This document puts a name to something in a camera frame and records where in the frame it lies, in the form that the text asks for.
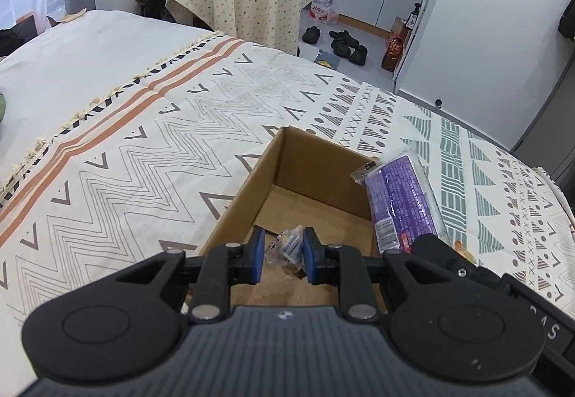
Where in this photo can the black shoes pair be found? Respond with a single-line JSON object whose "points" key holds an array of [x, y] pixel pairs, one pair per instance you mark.
{"points": [[346, 46]]}

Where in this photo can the black slipper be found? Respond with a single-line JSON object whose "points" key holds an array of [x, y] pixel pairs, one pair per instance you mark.
{"points": [[311, 35]]}

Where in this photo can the red bottle on floor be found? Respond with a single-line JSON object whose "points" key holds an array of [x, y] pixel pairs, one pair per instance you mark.
{"points": [[394, 52]]}

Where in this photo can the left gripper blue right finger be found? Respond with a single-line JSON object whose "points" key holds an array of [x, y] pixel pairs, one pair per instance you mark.
{"points": [[313, 256]]}

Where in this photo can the brown cardboard box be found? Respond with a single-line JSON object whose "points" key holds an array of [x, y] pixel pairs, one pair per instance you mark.
{"points": [[300, 179]]}

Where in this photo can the purple snack packet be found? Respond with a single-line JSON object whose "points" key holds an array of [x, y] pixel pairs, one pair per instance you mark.
{"points": [[402, 202]]}

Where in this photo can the patterned bed blanket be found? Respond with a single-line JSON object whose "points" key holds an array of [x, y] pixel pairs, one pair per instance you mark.
{"points": [[124, 137]]}

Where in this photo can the camouflage green clothing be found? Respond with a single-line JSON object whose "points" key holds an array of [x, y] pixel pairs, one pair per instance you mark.
{"points": [[2, 107]]}

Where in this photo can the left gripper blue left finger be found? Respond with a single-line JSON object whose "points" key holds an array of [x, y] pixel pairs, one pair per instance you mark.
{"points": [[254, 255]]}

